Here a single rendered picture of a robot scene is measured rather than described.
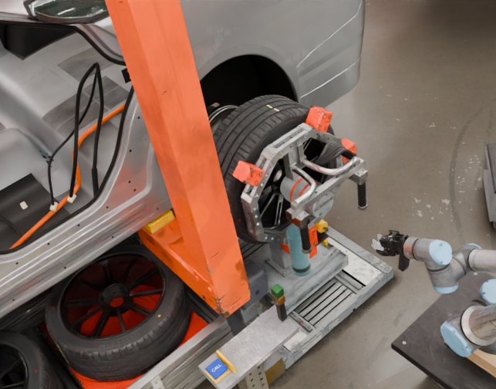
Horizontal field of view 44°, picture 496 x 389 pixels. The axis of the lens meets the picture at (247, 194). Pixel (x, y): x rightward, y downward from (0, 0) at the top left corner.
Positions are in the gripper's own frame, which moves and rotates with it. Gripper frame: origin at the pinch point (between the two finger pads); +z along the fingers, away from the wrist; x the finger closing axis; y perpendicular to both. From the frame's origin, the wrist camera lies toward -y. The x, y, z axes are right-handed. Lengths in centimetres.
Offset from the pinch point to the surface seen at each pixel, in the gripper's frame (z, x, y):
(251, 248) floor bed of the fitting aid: 108, -2, -19
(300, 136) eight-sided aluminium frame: 15, 0, 54
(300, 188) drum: 19.6, 8.1, 33.5
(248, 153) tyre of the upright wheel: 24, 20, 58
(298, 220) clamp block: 4.6, 25.2, 30.6
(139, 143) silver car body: 60, 45, 79
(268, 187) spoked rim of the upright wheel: 36, 12, 36
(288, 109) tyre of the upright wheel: 23, -7, 64
